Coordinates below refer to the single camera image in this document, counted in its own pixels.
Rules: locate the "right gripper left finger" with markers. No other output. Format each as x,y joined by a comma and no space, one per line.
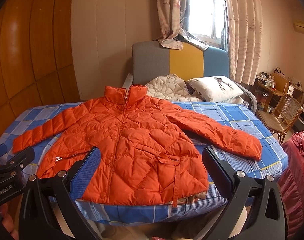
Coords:
37,219

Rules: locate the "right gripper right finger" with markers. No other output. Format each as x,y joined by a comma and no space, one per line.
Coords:
266,219

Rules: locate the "orange quilted puffer jacket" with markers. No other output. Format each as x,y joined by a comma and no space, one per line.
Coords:
146,156

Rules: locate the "red ruffled fabric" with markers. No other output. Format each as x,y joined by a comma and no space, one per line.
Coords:
291,185

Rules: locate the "blue plaid bed sheet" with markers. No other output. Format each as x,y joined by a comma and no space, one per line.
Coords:
273,161

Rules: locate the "wooden wardrobe panels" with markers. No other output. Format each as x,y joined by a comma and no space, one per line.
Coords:
36,64

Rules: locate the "rattan wooden chair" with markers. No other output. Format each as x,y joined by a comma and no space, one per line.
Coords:
282,117

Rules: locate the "cluttered wooden desk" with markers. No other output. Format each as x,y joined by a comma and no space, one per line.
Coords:
271,87

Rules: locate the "white patterned pillow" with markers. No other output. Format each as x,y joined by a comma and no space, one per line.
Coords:
215,88

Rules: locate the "beige quilted blanket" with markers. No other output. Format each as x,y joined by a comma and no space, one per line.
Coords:
171,88

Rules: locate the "grey yellow blue headboard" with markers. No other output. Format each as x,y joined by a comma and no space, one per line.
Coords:
151,60

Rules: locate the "bright window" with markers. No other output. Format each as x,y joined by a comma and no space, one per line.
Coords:
206,20

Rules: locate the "right floral curtain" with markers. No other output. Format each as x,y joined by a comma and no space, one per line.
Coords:
245,28

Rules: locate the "floral curtain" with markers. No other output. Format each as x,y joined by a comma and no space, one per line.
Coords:
174,22
245,28

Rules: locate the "left floral curtain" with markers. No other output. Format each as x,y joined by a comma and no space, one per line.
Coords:
174,22

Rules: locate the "wall air conditioner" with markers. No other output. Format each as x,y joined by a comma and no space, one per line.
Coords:
299,26

